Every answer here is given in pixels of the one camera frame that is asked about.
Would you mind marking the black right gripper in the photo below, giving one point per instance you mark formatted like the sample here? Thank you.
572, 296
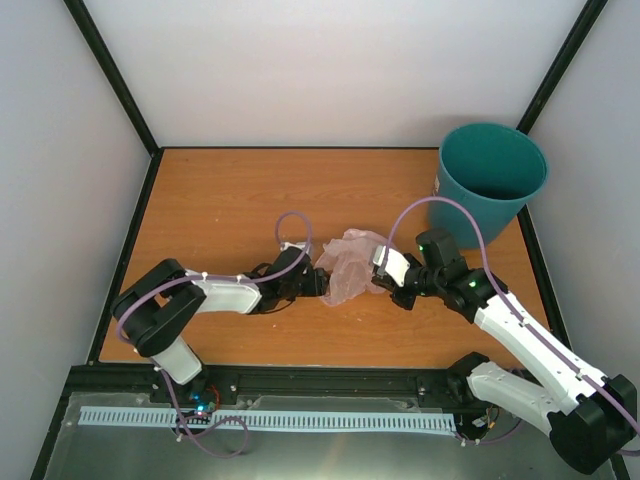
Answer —
404, 301

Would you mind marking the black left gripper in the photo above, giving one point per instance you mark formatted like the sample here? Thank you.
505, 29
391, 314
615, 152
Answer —
316, 278

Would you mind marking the translucent pink plastic trash bag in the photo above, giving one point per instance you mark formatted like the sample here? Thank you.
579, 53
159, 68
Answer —
347, 259

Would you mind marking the teal plastic trash bin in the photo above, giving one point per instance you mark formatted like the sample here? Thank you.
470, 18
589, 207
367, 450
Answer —
492, 171

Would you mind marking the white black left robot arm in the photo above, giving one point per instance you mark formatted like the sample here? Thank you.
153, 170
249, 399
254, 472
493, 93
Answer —
152, 314

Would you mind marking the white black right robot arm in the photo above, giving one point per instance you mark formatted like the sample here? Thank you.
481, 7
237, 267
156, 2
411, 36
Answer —
587, 415

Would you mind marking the small green-lit circuit board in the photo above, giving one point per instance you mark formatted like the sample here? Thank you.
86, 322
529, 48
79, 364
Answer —
202, 408

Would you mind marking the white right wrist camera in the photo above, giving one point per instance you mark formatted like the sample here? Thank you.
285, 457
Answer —
389, 263

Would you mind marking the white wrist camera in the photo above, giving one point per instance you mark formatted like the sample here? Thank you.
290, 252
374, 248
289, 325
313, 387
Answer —
307, 248
389, 263

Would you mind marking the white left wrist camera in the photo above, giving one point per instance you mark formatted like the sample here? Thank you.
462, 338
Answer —
307, 248

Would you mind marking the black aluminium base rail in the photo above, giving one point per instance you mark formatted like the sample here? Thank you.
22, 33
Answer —
427, 388

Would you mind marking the light blue slotted cable duct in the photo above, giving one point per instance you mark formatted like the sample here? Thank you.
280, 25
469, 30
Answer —
274, 421

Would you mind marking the black frame post right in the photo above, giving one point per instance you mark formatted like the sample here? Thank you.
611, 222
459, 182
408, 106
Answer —
582, 26

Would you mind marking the black frame post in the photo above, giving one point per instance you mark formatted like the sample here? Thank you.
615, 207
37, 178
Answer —
582, 26
100, 51

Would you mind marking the black frame post left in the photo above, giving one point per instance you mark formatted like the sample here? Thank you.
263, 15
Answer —
100, 51

